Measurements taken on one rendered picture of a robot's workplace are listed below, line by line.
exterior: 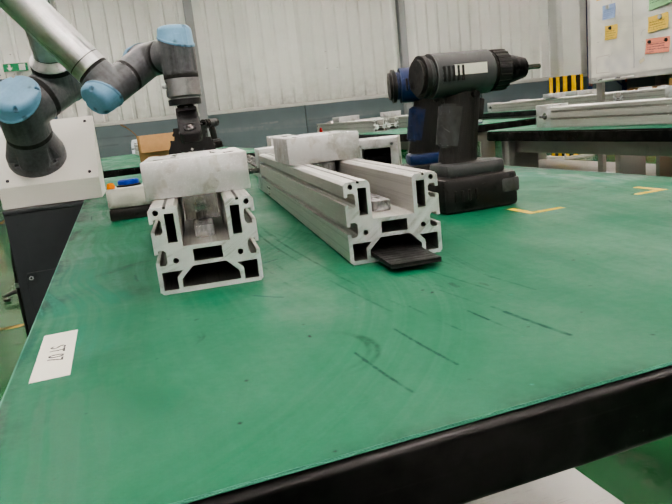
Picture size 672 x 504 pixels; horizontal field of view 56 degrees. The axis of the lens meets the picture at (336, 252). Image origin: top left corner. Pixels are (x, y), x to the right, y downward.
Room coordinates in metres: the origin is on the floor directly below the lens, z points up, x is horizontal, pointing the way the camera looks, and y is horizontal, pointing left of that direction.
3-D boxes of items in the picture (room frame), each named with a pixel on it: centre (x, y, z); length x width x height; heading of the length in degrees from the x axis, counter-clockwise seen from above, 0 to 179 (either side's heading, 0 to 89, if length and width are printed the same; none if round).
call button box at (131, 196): (1.25, 0.38, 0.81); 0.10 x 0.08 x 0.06; 101
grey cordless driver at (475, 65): (0.92, -0.23, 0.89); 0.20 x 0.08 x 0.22; 107
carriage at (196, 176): (0.75, 0.15, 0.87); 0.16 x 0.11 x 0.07; 11
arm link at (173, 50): (1.45, 0.30, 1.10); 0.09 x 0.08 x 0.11; 52
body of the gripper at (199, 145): (1.46, 0.30, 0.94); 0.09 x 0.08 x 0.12; 12
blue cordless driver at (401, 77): (1.16, -0.22, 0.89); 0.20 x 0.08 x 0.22; 90
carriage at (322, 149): (1.04, 0.02, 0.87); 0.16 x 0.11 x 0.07; 11
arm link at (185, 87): (1.45, 0.30, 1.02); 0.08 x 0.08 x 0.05
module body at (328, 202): (1.04, 0.02, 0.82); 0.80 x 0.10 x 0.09; 11
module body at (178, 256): (1.00, 0.20, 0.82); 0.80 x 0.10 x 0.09; 11
